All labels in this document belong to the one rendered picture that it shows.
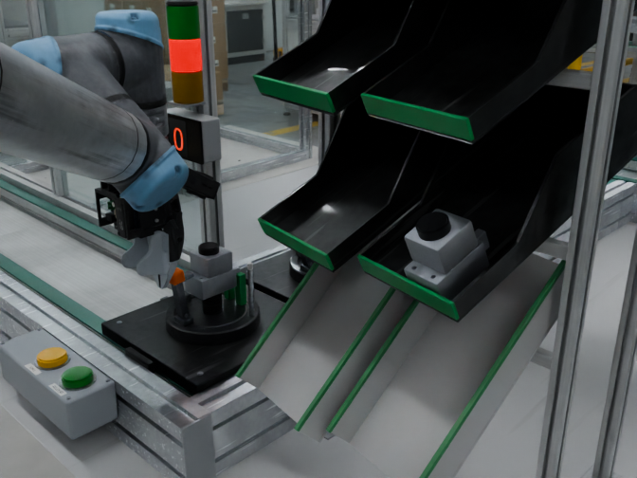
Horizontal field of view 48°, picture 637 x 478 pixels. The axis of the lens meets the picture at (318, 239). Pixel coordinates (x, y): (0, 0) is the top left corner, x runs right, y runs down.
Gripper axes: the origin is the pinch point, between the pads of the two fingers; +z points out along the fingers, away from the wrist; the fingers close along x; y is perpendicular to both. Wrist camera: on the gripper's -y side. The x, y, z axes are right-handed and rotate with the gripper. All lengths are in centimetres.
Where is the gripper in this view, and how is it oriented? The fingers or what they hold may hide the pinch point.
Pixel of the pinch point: (165, 277)
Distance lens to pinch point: 101.4
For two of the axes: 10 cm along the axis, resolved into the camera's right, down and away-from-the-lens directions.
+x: 7.2, 2.6, -6.5
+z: 0.0, 9.3, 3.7
